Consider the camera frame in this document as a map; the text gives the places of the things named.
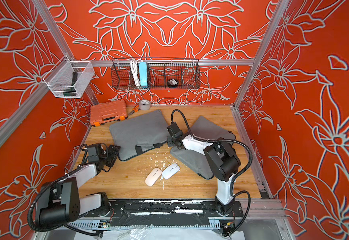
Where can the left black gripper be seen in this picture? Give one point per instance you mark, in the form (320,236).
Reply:
(112,153)

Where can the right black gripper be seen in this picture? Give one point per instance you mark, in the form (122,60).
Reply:
(171,142)

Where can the grey laptop bag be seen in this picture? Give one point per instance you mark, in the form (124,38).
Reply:
(139,135)
(193,155)

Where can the white computer mouse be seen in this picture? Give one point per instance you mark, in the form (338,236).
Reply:
(170,171)

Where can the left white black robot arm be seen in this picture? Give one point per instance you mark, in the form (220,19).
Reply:
(58,203)

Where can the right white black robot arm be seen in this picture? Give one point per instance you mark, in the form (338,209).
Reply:
(223,161)

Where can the pink computer mouse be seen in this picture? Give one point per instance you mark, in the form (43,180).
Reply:
(153,176)

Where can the orange tool case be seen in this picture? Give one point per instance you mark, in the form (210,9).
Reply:
(108,112)

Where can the clear tape roll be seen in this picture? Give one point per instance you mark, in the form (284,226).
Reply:
(144,105)

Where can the black round tape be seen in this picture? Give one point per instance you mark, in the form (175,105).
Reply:
(172,83)

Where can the dark green flashlight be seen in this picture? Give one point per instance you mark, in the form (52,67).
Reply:
(71,91)

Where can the light blue box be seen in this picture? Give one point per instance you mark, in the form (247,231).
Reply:
(143,73)

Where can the orange handled pliers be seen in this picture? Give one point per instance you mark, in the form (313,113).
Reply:
(134,110)

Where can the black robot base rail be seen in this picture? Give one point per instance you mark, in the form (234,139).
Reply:
(177,213)

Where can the black wire wall basket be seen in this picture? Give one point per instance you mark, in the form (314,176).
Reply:
(125,73)

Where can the clear plastic wall bin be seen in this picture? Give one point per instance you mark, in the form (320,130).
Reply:
(59,78)

